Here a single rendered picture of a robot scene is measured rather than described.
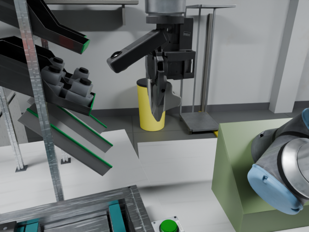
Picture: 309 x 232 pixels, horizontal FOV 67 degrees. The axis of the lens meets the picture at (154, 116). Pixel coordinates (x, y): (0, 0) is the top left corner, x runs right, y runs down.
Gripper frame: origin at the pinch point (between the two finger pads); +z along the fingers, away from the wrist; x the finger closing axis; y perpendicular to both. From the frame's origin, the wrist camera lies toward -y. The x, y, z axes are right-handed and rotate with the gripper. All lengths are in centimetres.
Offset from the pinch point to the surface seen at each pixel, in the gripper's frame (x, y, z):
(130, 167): 34, 1, 37
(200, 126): 198, 128, 113
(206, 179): 18.0, 26.8, 37.3
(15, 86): 17.9, -29.2, -4.4
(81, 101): 19.1, -14.6, 1.6
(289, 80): 220, 286, 70
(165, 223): -5.8, 0.8, 26.0
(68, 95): 20.4, -17.9, -0.1
